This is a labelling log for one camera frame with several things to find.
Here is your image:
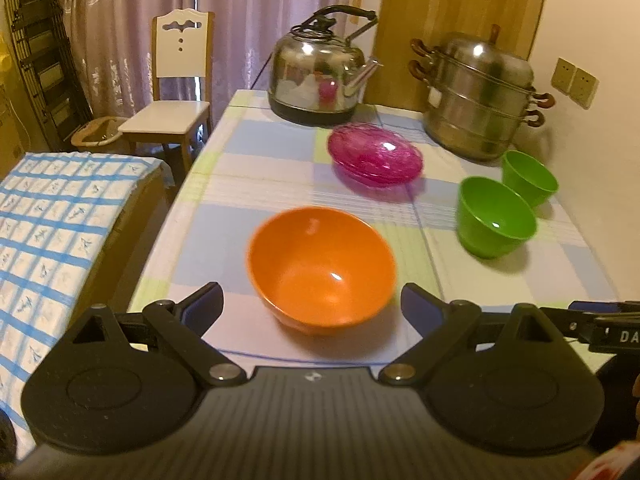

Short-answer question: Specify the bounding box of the orange plastic bowl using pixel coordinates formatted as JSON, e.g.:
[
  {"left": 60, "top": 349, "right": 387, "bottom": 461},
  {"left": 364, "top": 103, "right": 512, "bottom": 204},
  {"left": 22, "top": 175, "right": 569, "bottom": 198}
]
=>
[{"left": 245, "top": 206, "right": 397, "bottom": 337}]

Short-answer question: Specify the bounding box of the dark folding rack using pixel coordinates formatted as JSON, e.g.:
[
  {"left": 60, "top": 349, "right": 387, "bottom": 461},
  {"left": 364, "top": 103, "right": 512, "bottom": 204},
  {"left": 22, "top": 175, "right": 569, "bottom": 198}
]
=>
[{"left": 2, "top": 0, "right": 96, "bottom": 153}]

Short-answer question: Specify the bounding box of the blue white grid cloth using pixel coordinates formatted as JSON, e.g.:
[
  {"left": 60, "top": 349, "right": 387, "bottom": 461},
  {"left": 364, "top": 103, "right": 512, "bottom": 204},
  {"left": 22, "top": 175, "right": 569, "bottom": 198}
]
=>
[{"left": 0, "top": 151, "right": 168, "bottom": 436}]

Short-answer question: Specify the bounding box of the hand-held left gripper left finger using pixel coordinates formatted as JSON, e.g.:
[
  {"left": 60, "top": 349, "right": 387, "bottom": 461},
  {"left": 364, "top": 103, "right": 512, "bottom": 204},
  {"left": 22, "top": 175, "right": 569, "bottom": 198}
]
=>
[{"left": 62, "top": 282, "right": 248, "bottom": 387}]

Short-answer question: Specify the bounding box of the pink glass plate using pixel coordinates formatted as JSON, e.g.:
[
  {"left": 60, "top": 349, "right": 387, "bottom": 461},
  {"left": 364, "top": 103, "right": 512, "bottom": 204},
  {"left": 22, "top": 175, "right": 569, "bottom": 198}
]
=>
[
  {"left": 337, "top": 157, "right": 425, "bottom": 190},
  {"left": 332, "top": 147, "right": 426, "bottom": 188},
  {"left": 327, "top": 122, "right": 425, "bottom": 186}
]

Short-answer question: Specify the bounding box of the checked tablecloth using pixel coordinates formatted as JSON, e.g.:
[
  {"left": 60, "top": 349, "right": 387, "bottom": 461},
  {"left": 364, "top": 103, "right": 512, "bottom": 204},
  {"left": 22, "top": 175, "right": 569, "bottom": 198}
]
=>
[{"left": 127, "top": 89, "right": 621, "bottom": 363}]

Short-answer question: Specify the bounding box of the steel kettle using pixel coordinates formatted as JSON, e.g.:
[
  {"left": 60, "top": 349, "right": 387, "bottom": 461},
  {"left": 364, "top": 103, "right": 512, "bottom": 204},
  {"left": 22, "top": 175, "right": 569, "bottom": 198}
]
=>
[{"left": 267, "top": 5, "right": 385, "bottom": 127}]

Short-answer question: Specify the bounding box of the steel steamer pot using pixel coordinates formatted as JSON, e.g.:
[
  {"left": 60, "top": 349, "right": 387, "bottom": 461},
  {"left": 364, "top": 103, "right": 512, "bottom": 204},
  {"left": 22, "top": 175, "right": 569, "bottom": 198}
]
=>
[{"left": 410, "top": 24, "right": 556, "bottom": 163}]

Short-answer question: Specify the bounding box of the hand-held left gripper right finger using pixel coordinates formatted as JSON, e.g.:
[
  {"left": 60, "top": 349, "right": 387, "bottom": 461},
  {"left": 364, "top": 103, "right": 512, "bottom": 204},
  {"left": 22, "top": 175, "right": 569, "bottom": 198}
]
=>
[{"left": 378, "top": 283, "right": 576, "bottom": 387}]

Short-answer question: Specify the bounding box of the wooden door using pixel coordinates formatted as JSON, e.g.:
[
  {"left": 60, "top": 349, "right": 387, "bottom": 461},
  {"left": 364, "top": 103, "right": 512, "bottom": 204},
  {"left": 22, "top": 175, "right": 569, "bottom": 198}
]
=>
[{"left": 362, "top": 0, "right": 553, "bottom": 111}]

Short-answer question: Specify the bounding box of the white wooden chair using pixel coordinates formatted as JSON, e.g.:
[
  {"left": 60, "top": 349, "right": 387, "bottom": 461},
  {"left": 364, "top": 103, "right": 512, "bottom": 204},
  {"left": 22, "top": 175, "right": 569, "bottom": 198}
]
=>
[{"left": 118, "top": 9, "right": 216, "bottom": 171}]

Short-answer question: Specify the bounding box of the red white printed cloth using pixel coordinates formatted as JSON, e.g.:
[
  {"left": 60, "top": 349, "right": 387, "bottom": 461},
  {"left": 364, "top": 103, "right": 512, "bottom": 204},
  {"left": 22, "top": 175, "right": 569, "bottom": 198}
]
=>
[{"left": 592, "top": 439, "right": 640, "bottom": 480}]

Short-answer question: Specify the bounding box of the pink curtain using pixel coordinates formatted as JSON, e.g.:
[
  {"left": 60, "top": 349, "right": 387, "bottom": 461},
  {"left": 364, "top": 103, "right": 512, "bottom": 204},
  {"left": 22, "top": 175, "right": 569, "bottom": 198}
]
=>
[{"left": 37, "top": 0, "right": 358, "bottom": 126}]

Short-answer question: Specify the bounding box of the tan basin on floor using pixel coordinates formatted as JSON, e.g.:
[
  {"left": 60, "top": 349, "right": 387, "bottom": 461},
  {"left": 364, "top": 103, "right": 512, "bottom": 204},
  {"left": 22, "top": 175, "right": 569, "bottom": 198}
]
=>
[{"left": 71, "top": 116, "right": 132, "bottom": 148}]

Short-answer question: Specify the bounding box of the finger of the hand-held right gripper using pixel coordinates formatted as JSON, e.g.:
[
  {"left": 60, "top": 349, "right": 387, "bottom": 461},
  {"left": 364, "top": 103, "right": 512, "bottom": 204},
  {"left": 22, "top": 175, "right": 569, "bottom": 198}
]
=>
[
  {"left": 569, "top": 301, "right": 640, "bottom": 312},
  {"left": 539, "top": 306, "right": 601, "bottom": 347}
]

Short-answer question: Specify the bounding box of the green plastic bowl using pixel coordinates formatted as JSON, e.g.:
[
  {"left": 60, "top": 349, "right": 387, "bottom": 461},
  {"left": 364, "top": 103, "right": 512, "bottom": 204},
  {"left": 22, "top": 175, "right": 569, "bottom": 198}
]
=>
[
  {"left": 456, "top": 176, "right": 538, "bottom": 260},
  {"left": 501, "top": 150, "right": 559, "bottom": 208}
]

